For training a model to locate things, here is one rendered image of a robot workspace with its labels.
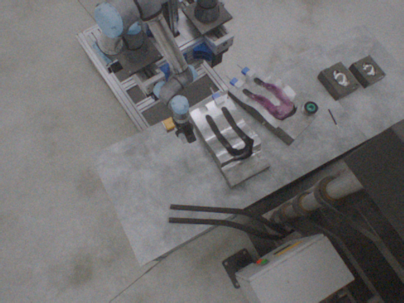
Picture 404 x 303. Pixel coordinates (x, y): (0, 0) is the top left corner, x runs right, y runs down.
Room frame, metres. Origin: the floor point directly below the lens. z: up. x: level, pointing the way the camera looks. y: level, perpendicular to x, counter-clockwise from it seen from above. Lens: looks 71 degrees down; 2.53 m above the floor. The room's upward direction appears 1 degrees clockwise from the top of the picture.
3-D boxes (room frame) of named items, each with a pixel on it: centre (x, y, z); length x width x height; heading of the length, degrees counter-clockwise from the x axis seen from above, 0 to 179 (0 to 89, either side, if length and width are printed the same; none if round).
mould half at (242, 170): (0.67, -0.17, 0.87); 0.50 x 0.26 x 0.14; 30
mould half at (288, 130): (0.92, -0.43, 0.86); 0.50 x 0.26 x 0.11; 47
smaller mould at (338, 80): (1.08, -0.86, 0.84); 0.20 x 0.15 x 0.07; 30
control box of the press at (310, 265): (-0.04, -0.33, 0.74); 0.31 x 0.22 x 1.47; 120
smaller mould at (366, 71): (1.16, -1.04, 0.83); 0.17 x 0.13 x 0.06; 30
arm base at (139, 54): (1.12, 0.38, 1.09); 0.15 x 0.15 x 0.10
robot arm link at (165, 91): (0.75, 0.16, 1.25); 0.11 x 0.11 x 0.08; 46
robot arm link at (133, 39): (1.12, 0.38, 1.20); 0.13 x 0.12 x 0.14; 136
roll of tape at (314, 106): (0.84, -0.63, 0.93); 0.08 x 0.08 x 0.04
